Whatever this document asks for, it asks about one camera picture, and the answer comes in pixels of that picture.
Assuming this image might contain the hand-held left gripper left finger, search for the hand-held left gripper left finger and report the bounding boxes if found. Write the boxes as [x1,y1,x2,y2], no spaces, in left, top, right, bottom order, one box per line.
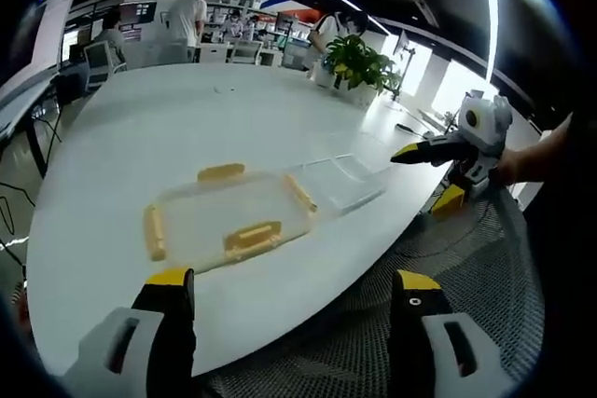
[62,267,198,398]

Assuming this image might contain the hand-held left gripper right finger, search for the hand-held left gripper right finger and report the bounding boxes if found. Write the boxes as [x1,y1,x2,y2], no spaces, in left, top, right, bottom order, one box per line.
[390,269,519,398]

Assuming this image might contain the clear lid with yellow buckles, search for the clear lid with yellow buckles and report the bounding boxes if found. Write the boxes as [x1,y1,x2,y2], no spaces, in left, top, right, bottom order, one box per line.
[142,162,321,276]

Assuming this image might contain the person's right hand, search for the person's right hand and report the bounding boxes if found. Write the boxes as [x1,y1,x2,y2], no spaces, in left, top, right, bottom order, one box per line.
[494,145,531,187]

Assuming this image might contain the yellow plastic block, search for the yellow plastic block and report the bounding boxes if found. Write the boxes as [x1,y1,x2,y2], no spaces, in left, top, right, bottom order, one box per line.
[430,185,468,224]

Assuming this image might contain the black mesh chair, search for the black mesh chair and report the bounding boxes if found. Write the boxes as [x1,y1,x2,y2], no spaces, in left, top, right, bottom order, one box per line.
[204,181,548,398]

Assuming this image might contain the clear plastic container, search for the clear plastic container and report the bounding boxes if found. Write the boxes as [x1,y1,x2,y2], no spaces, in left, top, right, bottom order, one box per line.
[284,152,389,218]

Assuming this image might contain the green potted plant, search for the green potted plant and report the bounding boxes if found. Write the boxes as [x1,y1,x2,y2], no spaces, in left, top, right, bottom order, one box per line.
[312,33,403,97]

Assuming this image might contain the white office chair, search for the white office chair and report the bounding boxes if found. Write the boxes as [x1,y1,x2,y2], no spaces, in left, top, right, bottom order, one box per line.
[82,40,117,92]
[229,38,265,65]

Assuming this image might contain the dark side desk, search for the dark side desk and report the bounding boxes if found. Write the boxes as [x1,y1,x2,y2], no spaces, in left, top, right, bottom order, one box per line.
[0,72,64,180]

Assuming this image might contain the white presentation board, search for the white presentation board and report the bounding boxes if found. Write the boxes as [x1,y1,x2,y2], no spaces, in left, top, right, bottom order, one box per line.
[25,0,84,80]

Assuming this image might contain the floor cable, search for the floor cable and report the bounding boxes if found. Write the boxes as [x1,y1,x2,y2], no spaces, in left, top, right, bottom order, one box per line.
[0,177,30,278]

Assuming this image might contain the dark wall monitor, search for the dark wall monitor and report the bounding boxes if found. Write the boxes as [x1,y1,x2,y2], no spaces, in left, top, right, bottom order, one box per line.
[118,0,159,27]

